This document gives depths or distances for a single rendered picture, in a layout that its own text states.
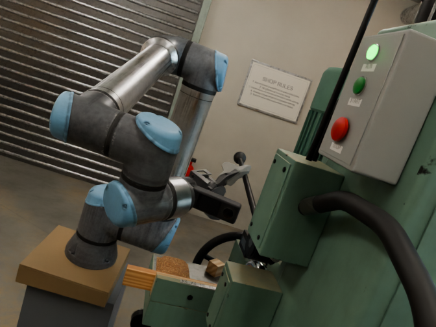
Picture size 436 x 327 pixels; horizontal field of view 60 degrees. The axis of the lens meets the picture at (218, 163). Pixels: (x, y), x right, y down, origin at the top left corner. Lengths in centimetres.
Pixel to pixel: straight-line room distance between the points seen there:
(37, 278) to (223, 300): 88
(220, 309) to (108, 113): 39
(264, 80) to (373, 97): 340
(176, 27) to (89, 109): 316
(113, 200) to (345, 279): 43
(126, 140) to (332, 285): 40
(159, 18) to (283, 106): 147
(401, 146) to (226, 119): 342
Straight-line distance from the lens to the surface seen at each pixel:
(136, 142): 67
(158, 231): 134
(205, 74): 118
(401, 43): 45
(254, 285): 64
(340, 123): 47
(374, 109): 44
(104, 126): 69
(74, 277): 140
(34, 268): 141
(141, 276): 86
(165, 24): 385
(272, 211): 55
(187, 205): 80
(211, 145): 386
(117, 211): 73
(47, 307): 150
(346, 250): 52
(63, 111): 71
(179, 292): 84
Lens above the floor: 136
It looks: 11 degrees down
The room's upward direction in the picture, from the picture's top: 19 degrees clockwise
